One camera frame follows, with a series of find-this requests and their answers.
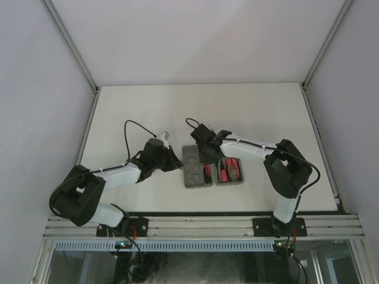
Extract red screwdriver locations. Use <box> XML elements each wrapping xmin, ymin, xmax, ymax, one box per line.
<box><xmin>219</xmin><ymin>159</ymin><xmax>228</xmax><ymax>183</ymax></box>

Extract red black pliers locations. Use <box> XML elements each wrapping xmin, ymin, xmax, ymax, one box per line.
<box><xmin>226</xmin><ymin>158</ymin><xmax>240</xmax><ymax>180</ymax></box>

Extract grey plastic tool case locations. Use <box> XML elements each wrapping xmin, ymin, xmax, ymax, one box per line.
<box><xmin>182</xmin><ymin>145</ymin><xmax>244</xmax><ymax>189</ymax></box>

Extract right aluminium frame post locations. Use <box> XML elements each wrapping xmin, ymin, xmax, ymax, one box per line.
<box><xmin>300</xmin><ymin>0</ymin><xmax>356</xmax><ymax>190</ymax></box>

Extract black mounting plate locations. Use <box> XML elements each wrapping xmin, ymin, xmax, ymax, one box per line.
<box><xmin>96</xmin><ymin>217</ymin><xmax>149</xmax><ymax>238</ymax></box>
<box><xmin>252</xmin><ymin>216</ymin><xmax>308</xmax><ymax>238</ymax></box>

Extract red utility knife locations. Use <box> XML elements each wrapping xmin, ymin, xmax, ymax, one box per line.
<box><xmin>203</xmin><ymin>164</ymin><xmax>212</xmax><ymax>183</ymax></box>

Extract black cable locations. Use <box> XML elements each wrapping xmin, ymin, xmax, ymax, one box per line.
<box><xmin>49</xmin><ymin>120</ymin><xmax>158</xmax><ymax>218</ymax></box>
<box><xmin>185</xmin><ymin>118</ymin><xmax>321</xmax><ymax>220</ymax></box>

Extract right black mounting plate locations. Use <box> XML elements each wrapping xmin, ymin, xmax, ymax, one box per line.
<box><xmin>252</xmin><ymin>216</ymin><xmax>308</xmax><ymax>238</ymax></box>

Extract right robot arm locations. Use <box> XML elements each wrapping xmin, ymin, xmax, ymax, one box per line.
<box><xmin>191</xmin><ymin>124</ymin><xmax>320</xmax><ymax>236</ymax></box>

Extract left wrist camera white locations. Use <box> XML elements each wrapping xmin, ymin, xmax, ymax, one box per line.
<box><xmin>156</xmin><ymin>131</ymin><xmax>169</xmax><ymax>149</ymax></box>

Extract right black cable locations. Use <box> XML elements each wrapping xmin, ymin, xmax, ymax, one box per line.
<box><xmin>185</xmin><ymin>118</ymin><xmax>321</xmax><ymax>220</ymax></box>

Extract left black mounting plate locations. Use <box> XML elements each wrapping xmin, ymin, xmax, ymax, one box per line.
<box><xmin>96</xmin><ymin>217</ymin><xmax>149</xmax><ymax>238</ymax></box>

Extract left aluminium frame post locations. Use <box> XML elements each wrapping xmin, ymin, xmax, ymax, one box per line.
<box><xmin>40</xmin><ymin>0</ymin><xmax>99</xmax><ymax>166</ymax></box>

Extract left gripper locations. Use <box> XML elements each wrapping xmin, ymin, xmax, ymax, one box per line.
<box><xmin>151</xmin><ymin>146</ymin><xmax>183</xmax><ymax>173</ymax></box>

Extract aluminium front rail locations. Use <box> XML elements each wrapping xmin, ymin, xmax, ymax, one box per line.
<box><xmin>43</xmin><ymin>215</ymin><xmax>364</xmax><ymax>240</ymax></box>

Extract left black cable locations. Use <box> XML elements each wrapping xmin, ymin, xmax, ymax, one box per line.
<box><xmin>49</xmin><ymin>120</ymin><xmax>158</xmax><ymax>218</ymax></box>

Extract grey slotted cable duct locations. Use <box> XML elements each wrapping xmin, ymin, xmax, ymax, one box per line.
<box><xmin>54</xmin><ymin>240</ymin><xmax>275</xmax><ymax>252</ymax></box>

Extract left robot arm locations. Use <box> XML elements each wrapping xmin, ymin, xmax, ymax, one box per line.
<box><xmin>49</xmin><ymin>138</ymin><xmax>184</xmax><ymax>237</ymax></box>

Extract aluminium frame post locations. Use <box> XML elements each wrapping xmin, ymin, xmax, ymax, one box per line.
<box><xmin>40</xmin><ymin>0</ymin><xmax>99</xmax><ymax>166</ymax></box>
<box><xmin>300</xmin><ymin>0</ymin><xmax>356</xmax><ymax>190</ymax></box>

